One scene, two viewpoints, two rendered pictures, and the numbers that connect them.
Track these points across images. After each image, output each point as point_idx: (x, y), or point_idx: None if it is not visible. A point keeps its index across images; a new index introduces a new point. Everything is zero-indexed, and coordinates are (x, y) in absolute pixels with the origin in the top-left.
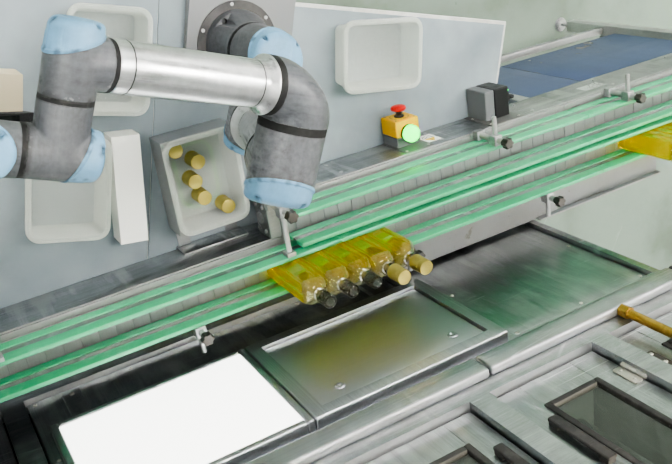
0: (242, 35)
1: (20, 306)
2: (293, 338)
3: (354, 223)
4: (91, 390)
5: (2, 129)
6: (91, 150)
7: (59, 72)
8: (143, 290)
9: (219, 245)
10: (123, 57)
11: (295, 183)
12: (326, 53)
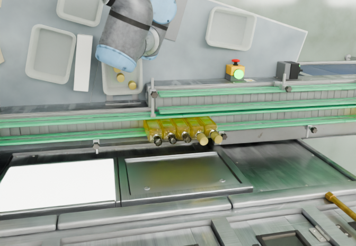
0: None
1: (20, 107)
2: (142, 159)
3: (192, 110)
4: (43, 157)
5: None
6: None
7: None
8: (76, 114)
9: (124, 104)
10: None
11: (118, 51)
12: (203, 23)
